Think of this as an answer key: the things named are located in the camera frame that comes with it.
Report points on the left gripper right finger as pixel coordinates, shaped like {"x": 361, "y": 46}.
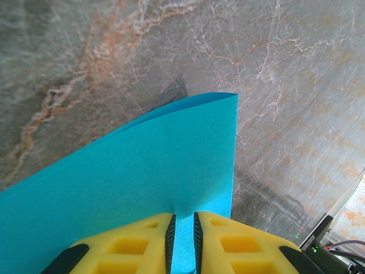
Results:
{"x": 242, "y": 251}

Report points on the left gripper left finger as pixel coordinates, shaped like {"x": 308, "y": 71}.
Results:
{"x": 128, "y": 251}

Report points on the blue cloth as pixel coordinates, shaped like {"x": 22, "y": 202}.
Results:
{"x": 142, "y": 157}

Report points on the aluminium table side rail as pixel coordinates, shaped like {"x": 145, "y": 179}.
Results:
{"x": 345, "y": 205}

